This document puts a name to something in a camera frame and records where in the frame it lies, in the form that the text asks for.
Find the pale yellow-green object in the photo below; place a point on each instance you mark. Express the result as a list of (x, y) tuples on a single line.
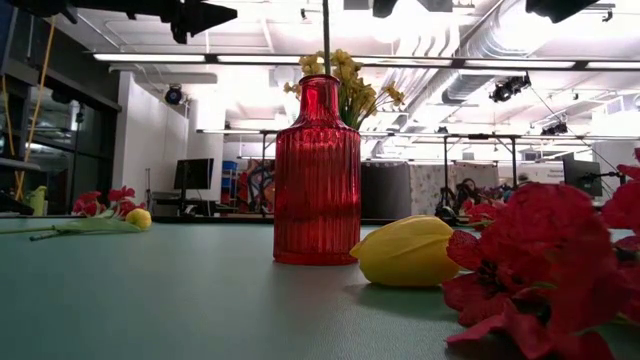
[(37, 200)]

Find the yellow artificial tulip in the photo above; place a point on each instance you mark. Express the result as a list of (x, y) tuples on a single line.
[(139, 219), (405, 255)]

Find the silver ventilation duct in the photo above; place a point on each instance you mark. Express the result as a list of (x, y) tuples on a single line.
[(465, 85)]

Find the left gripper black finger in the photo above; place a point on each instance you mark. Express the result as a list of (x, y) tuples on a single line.
[(207, 15)]

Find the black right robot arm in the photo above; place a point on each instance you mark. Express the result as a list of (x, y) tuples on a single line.
[(560, 7)]

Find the blue storage bin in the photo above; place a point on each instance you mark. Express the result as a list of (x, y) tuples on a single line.
[(230, 166)]

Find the black ceiling spotlight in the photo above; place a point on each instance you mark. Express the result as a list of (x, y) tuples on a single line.
[(510, 87), (555, 129), (173, 95)]

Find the red ribbed glass vase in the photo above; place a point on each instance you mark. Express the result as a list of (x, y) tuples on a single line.
[(317, 190)]

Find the black metal rack frame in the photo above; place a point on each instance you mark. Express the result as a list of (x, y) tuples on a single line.
[(480, 136)]

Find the black background monitor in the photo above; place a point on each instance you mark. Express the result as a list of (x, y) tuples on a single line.
[(194, 173), (582, 177)]

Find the colourful mural panel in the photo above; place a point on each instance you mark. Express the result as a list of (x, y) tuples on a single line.
[(255, 185)]

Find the teal table mat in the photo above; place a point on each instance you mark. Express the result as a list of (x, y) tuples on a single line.
[(175, 300)]

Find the long ceiling light strip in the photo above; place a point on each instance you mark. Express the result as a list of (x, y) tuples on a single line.
[(150, 57)]

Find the grey partition panel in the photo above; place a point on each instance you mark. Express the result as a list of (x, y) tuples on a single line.
[(385, 190)]

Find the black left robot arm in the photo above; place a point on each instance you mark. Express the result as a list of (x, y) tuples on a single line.
[(75, 5)]

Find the person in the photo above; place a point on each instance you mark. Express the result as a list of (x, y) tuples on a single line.
[(469, 192)]

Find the long tan stick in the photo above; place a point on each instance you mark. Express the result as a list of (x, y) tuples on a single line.
[(37, 102)]

